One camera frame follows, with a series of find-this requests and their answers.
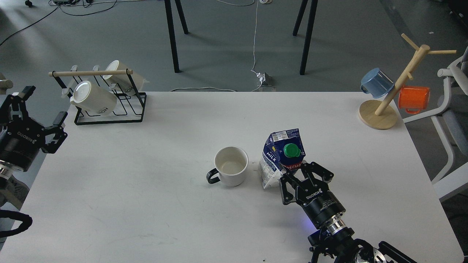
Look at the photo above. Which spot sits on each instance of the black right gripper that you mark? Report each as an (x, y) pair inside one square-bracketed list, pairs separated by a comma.
[(312, 194)]

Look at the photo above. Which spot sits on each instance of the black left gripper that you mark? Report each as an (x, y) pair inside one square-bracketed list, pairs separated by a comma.
[(21, 136)]

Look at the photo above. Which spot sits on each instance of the blue white milk carton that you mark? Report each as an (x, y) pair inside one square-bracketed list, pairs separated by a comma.
[(282, 150)]

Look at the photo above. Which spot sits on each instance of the white mug black handle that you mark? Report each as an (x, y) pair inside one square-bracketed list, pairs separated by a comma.
[(230, 166)]

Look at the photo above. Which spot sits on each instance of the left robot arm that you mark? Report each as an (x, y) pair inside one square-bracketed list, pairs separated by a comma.
[(15, 192)]

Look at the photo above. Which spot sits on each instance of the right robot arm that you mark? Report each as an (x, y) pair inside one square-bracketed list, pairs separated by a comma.
[(332, 237)]

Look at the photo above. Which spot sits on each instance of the blue cup on tree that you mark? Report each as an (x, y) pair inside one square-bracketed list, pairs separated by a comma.
[(376, 83)]

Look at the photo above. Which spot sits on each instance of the orange cup on tree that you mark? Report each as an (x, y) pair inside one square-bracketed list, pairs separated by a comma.
[(413, 99)]

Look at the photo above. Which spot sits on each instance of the cream mug front on rack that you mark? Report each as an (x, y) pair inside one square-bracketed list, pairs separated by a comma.
[(93, 98)]

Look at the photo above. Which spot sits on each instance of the wooden mug tree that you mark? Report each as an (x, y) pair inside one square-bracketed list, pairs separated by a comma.
[(380, 115)]

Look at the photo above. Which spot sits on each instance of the grey power adapter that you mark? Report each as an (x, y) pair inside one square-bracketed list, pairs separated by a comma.
[(265, 80)]

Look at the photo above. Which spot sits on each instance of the white office chair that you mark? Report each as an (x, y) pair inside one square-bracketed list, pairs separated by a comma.
[(450, 121)]

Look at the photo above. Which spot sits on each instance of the black table legs left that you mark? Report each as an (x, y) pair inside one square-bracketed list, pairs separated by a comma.
[(170, 26)]

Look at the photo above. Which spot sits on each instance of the black table legs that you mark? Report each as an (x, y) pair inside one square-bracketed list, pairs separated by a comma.
[(170, 26), (309, 30)]

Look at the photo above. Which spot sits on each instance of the black table legs right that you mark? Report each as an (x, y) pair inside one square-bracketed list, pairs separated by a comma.
[(309, 30)]

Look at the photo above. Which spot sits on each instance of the black wire mug rack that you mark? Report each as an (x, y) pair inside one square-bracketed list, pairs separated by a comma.
[(129, 109)]

